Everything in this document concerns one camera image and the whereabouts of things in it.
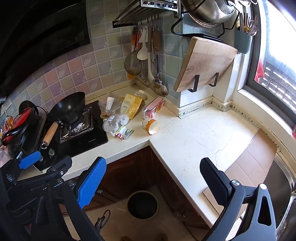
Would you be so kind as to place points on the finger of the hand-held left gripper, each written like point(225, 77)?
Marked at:
point(30, 159)
point(57, 168)

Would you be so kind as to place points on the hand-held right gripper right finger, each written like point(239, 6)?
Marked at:
point(215, 183)

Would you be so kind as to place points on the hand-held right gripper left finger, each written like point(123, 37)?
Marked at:
point(92, 183)

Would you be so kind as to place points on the round trash bin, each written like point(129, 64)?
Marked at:
point(142, 205)

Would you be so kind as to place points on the red green white wrapper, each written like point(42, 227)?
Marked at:
point(122, 134)

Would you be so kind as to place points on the red and black cookware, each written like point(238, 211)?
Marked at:
point(20, 122)

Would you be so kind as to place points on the brown wooden cabinet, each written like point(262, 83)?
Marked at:
point(129, 169)

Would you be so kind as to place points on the aluminium foil burner liner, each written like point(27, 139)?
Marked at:
point(76, 131)

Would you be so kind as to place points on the brown cardboard sheet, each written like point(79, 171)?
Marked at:
point(252, 160)

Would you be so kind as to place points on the black gas stove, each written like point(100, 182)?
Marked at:
point(92, 139)

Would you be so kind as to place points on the crushed clear plastic bottle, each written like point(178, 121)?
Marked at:
point(111, 124)

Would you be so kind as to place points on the stainless steel sink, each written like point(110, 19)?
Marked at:
point(282, 185)

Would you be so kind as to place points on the clear crumpled plastic bag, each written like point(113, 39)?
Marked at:
point(104, 110)

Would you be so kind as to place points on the orange white wrapper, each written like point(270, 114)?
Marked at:
point(150, 126)

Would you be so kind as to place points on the white tube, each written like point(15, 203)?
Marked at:
point(110, 102)

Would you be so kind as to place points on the yellow packet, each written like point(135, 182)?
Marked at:
point(130, 104)

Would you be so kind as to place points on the pink carton box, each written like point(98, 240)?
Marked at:
point(153, 107)

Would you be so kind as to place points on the white crumpled tissue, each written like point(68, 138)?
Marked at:
point(141, 94)

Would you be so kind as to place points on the red cloth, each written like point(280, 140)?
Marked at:
point(260, 71)

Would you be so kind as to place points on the wooden cutting board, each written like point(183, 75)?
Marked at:
point(203, 62)

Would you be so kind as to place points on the black range hood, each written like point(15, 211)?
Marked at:
point(34, 34)

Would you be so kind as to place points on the metal mesh strainer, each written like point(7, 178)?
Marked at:
point(133, 63)

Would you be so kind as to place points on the white rice spatula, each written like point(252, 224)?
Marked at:
point(142, 52)

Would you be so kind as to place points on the teal utensil holder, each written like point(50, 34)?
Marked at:
point(242, 41)

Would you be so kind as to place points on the orange peeler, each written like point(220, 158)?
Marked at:
point(135, 37)

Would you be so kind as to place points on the bundle of chopsticks and spoons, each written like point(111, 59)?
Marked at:
point(248, 24)

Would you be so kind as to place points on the stainless steel pot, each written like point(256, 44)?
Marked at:
point(208, 11)

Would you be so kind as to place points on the steel slotted holder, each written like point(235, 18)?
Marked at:
point(159, 5)

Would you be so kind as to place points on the window with dark frame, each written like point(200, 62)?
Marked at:
point(254, 69)

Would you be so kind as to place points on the black metal wall shelf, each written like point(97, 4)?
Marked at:
point(129, 20)

